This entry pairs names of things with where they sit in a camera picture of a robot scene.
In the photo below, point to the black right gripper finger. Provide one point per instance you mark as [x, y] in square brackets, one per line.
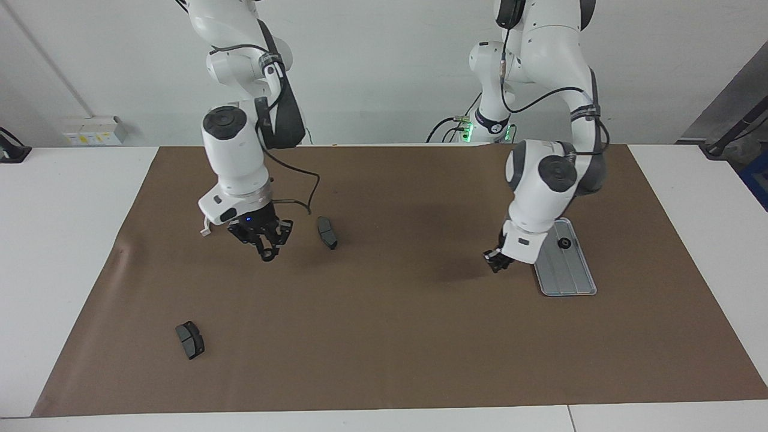
[261, 247]
[275, 243]

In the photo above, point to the white wall conduit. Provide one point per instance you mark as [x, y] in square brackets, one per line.
[52, 60]

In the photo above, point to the brown table mat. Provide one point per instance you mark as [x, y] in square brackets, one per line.
[384, 336]

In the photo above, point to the dark grey slanted panel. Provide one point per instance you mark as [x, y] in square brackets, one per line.
[732, 96]

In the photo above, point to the black stand pole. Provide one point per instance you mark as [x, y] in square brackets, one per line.
[729, 137]

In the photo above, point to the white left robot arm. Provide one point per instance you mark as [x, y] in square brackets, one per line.
[540, 198]

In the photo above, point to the blue crate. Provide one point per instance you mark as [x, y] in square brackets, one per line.
[757, 180]

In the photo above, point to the silver metal tray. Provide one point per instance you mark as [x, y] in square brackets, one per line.
[570, 276]

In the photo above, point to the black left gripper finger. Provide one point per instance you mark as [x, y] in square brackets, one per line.
[492, 264]
[505, 265]

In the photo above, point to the white curved plastic bracket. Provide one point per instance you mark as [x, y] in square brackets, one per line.
[206, 231]

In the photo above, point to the white wall socket box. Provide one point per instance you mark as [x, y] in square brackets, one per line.
[90, 131]

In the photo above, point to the long grey brake pad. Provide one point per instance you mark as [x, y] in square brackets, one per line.
[327, 234]

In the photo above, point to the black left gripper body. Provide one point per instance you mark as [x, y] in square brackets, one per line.
[497, 254]

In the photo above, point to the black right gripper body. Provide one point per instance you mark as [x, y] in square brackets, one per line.
[258, 223]

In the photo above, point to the short grey brake pad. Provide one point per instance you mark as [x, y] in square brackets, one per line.
[189, 339]

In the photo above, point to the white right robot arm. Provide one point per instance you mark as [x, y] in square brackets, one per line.
[234, 162]

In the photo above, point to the black clamp base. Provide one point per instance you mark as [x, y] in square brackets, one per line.
[15, 155]

